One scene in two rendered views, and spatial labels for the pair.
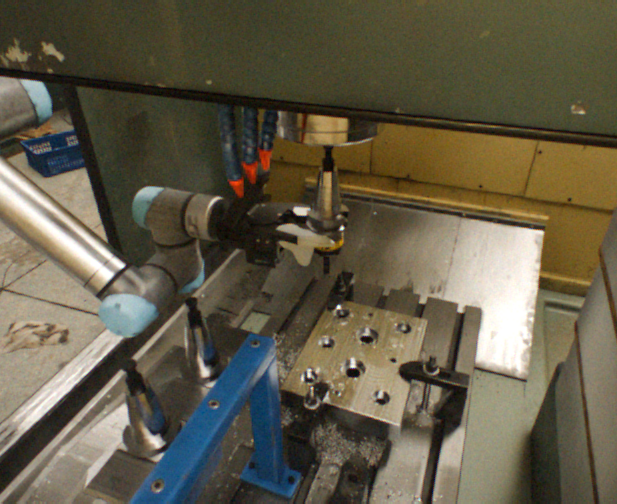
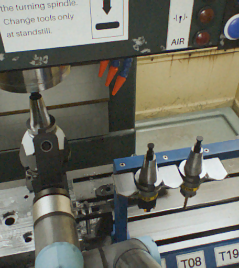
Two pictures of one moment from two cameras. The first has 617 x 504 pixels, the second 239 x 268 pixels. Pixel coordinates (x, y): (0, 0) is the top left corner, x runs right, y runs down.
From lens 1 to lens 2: 1.02 m
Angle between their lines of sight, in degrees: 89
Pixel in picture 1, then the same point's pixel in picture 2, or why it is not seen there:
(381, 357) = (26, 203)
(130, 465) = (208, 167)
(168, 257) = (86, 256)
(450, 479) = (73, 173)
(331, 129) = not seen: hidden behind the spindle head
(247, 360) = (134, 160)
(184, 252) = not seen: hidden behind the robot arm
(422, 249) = not seen: outside the picture
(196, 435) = (182, 152)
